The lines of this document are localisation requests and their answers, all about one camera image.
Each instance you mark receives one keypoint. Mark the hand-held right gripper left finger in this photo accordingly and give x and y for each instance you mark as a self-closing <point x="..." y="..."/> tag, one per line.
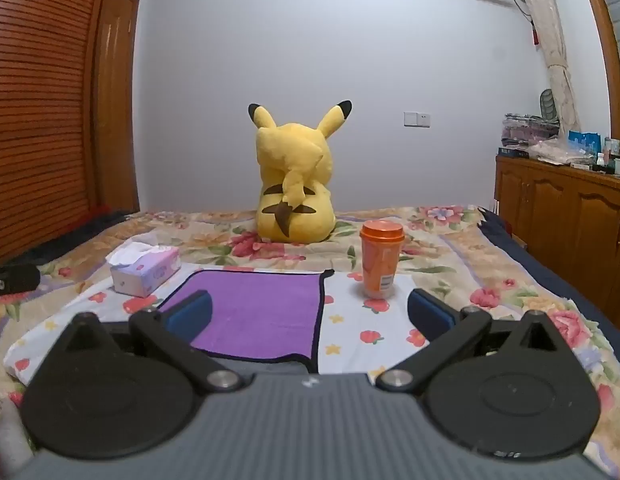
<point x="187" y="317"/>

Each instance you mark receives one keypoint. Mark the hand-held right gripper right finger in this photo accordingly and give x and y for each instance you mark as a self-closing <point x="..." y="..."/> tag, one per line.
<point x="430" y="312"/>

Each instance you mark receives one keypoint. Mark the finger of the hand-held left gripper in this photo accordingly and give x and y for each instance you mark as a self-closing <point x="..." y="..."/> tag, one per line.
<point x="15" y="280"/>

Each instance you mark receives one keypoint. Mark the purple towel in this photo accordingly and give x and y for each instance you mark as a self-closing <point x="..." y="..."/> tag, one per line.
<point x="260" y="310"/>

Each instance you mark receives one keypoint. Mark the white tissue box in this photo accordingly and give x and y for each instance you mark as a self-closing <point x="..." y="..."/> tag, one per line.
<point x="150" y="276"/>

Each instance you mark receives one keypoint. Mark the orange lidded cup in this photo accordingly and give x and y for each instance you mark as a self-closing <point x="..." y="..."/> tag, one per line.
<point x="381" y="265"/>

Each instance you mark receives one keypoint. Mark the white strawberry print cloth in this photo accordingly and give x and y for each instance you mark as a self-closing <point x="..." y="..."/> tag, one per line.
<point x="350" y="322"/>

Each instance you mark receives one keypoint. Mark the dark blue bed sheet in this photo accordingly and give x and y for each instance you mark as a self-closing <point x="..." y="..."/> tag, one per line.
<point x="550" y="270"/>

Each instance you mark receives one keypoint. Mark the white fluffy cloth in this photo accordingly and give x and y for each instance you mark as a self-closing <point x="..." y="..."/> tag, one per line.
<point x="7" y="435"/>

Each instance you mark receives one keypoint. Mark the wooden cabinet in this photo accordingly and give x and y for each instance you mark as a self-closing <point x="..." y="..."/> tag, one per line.
<point x="565" y="220"/>

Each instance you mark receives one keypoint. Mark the wooden louvered wardrobe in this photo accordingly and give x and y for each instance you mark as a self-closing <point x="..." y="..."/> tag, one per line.
<point x="35" y="110"/>

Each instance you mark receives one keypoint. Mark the yellow plush toy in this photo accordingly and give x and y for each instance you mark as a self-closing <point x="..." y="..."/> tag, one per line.
<point x="290" y="170"/>

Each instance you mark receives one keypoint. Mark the dark book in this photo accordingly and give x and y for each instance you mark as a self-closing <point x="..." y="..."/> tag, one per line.
<point x="512" y="152"/>

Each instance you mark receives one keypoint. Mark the wooden door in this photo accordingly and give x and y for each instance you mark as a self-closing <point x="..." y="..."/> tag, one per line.
<point x="115" y="110"/>

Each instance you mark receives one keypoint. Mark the clear plastic bag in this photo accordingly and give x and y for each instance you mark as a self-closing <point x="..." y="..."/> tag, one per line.
<point x="555" y="151"/>

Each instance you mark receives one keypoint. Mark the stack of folded cloths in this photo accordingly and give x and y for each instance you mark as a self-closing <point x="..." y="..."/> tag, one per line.
<point x="527" y="130"/>

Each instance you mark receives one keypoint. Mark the blue box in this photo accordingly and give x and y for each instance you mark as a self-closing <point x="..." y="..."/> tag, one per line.
<point x="584" y="142"/>

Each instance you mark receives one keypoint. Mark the row of small bottles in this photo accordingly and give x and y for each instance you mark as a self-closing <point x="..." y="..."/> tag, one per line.
<point x="615" y="160"/>

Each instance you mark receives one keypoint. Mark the grey hand fan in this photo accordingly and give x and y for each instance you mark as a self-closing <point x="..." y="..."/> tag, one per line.
<point x="548" y="102"/>

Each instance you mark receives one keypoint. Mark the red hanging ornament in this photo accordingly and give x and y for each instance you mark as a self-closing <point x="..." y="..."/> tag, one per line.
<point x="535" y="35"/>

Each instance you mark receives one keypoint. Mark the cream patterned curtain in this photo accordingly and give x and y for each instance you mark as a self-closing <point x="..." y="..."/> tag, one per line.
<point x="545" y="25"/>

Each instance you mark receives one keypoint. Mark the white wall switch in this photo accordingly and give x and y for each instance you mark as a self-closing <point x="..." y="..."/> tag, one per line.
<point x="417" y="119"/>

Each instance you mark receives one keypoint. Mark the wooden window frame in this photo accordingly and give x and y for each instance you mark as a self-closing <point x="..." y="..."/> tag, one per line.
<point x="602" y="35"/>

